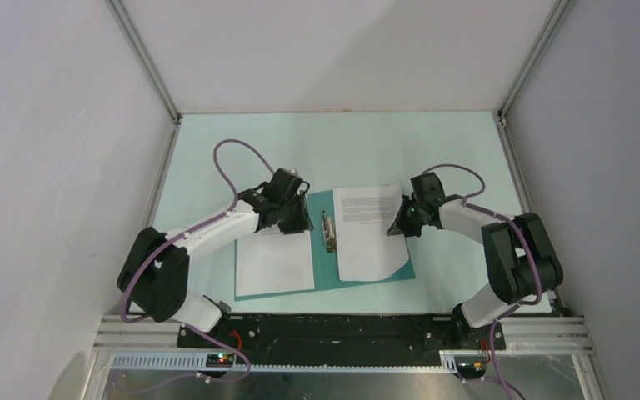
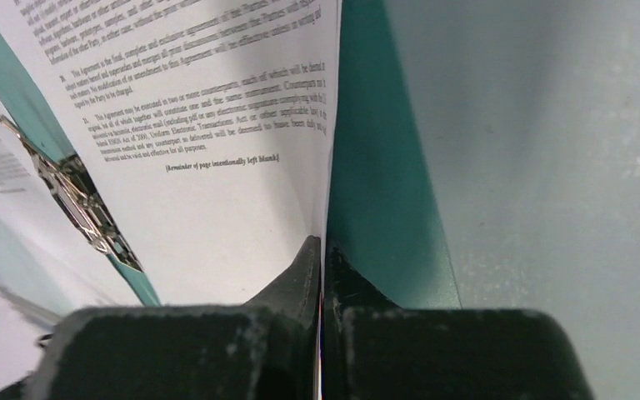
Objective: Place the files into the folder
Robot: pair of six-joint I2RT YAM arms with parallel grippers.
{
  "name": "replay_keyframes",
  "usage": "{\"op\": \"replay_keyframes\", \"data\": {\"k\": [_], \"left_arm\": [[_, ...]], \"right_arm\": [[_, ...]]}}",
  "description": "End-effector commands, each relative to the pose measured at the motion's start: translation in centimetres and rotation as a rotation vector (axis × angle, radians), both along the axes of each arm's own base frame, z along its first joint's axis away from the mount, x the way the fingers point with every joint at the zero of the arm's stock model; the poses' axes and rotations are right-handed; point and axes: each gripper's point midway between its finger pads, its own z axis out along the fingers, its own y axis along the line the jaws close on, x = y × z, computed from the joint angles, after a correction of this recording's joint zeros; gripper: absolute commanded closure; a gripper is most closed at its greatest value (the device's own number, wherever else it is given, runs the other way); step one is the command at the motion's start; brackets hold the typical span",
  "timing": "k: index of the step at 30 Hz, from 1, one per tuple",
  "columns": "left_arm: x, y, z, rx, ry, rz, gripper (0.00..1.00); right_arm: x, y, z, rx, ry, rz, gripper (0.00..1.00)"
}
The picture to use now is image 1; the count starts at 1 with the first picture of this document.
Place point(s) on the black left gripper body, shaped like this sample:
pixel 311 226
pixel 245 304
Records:
pixel 294 217

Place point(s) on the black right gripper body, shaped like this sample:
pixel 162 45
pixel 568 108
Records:
pixel 411 207

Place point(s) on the white paper sheet stack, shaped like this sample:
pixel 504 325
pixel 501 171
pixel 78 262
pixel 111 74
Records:
pixel 363 215

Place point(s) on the teal plastic folder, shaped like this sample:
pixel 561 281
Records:
pixel 325 264

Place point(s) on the printed white paper sheet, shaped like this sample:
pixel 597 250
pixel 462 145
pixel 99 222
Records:
pixel 270 263

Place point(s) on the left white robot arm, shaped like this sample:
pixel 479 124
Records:
pixel 156 271

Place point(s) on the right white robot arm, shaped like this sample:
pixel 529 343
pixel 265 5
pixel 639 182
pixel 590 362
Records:
pixel 521 261

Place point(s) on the metal folder clip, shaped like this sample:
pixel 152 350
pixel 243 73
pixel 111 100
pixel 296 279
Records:
pixel 329 232

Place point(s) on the right controller board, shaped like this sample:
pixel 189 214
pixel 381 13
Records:
pixel 471 370

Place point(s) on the controller board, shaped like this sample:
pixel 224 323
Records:
pixel 471 370
pixel 220 360

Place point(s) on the left controller board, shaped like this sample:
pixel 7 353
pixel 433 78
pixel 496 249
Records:
pixel 220 360

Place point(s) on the aluminium front frame rail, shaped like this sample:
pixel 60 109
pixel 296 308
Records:
pixel 149 344

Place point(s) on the aluminium frame left post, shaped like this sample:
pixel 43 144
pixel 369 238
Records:
pixel 139 49

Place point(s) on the aluminium frame post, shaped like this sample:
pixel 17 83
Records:
pixel 139 49
pixel 535 54

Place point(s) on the aluminium frame right post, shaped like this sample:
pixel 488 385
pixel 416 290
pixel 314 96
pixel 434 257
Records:
pixel 535 54

